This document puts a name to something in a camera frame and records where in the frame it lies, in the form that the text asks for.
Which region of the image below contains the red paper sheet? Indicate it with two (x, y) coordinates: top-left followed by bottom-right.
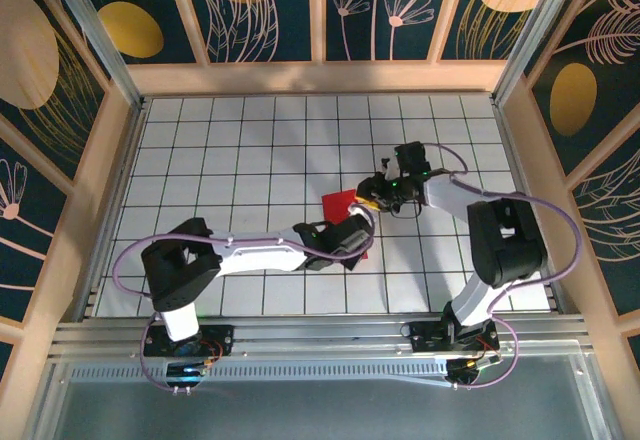
(320, 188), (372, 262)

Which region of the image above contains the white grid mat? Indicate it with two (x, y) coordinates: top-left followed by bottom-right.
(93, 94), (560, 318)

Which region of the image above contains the grey metal panel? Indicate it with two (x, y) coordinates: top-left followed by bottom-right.
(29, 378), (611, 440)

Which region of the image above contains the small circuit board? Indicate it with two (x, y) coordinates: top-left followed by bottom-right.
(446, 357), (504, 386)
(166, 359), (221, 380)

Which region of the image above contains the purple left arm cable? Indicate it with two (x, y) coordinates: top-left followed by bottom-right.
(113, 203), (377, 395)

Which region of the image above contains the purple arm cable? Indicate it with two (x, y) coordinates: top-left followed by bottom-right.
(113, 203), (377, 395)
(424, 142), (584, 391)

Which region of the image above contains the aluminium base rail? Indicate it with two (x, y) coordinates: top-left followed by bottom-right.
(48, 313), (599, 361)

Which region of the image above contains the aluminium side rail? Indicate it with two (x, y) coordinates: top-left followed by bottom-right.
(74, 99), (151, 321)
(492, 99), (569, 314)

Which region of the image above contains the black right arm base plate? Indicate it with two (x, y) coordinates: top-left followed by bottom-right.
(407, 320), (501, 354)

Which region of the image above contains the slotted grey cable duct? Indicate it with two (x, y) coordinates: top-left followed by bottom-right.
(69, 359), (454, 382)

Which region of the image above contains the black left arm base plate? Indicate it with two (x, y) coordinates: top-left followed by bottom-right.
(142, 323), (236, 359)

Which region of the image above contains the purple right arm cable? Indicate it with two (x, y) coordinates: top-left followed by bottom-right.
(424, 142), (584, 391)

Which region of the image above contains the aluminium corner post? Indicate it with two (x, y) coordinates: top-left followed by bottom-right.
(39, 0), (146, 109)
(491, 0), (587, 106)

